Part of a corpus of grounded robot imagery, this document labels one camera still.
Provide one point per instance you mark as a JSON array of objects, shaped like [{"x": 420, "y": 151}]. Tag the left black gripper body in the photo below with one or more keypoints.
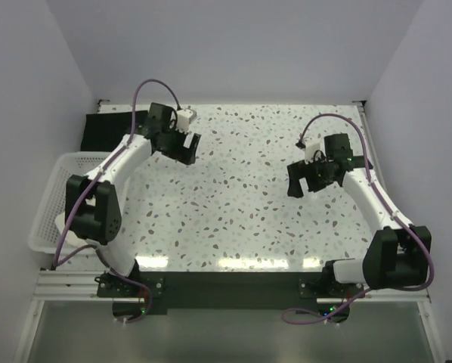
[{"x": 173, "y": 143}]

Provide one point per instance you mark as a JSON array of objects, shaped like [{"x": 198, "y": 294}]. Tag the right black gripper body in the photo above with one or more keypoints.
[{"x": 317, "y": 175}]

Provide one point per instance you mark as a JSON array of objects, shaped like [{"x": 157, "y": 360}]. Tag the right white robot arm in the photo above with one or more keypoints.
[{"x": 399, "y": 253}]

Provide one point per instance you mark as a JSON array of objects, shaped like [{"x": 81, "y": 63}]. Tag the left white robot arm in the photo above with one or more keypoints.
[{"x": 93, "y": 207}]

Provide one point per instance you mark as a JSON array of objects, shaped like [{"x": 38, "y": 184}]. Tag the folded black t shirt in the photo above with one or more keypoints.
[{"x": 103, "y": 132}]

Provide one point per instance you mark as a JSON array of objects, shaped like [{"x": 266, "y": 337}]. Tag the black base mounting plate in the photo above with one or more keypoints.
[{"x": 158, "y": 292}]

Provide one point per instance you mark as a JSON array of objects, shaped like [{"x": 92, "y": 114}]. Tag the white plastic basket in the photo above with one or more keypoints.
[{"x": 50, "y": 218}]

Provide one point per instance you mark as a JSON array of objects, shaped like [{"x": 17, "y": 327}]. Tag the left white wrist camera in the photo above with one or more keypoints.
[{"x": 185, "y": 118}]

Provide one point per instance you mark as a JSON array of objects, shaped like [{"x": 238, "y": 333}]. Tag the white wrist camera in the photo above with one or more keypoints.
[
  {"x": 311, "y": 149},
  {"x": 185, "y": 118}
]

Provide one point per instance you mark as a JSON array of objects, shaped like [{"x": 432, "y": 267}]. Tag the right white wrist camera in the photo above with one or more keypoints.
[{"x": 311, "y": 149}]

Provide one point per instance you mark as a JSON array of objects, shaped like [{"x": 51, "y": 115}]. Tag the aluminium front rail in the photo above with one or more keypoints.
[{"x": 80, "y": 286}]

